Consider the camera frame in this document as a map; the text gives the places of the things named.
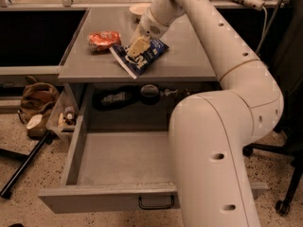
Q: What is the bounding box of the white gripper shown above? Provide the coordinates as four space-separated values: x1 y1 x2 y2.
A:
127 7 170 58

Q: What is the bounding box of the blue chip bag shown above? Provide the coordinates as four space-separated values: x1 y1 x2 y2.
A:
110 39 169 79

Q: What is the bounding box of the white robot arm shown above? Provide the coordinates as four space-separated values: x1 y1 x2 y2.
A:
135 0 284 227

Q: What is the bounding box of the orange snack bag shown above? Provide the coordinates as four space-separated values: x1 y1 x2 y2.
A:
88 30 121 52

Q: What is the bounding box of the grey open drawer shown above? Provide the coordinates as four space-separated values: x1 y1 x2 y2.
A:
38 82 269 214

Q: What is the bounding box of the white bowl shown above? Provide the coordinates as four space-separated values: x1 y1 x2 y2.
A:
129 3 151 20

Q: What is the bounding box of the black tape roll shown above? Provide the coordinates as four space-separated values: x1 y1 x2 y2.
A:
140 84 160 105

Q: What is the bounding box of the clear plastic bin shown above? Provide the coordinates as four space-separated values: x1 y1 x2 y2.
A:
46 89 78 144

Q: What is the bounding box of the brown backpack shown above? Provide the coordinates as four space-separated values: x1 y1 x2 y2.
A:
18 76 60 139

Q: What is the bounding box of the black metal stand leg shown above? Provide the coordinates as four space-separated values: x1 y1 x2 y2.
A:
0 131 53 199

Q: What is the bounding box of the black office chair base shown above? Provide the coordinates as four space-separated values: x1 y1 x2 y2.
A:
241 142 303 217

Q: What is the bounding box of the grey cable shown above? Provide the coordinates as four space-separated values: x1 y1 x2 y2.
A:
255 6 269 56

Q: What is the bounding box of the black drawer handle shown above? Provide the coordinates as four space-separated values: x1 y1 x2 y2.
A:
138 196 174 210

